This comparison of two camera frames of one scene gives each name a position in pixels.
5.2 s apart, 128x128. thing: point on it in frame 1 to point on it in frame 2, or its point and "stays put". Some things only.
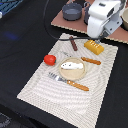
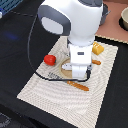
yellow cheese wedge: x=93 y=46 stays put
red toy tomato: x=50 y=59 stays put
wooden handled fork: x=69 y=82 stays put
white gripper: x=100 y=28 to x=80 y=60
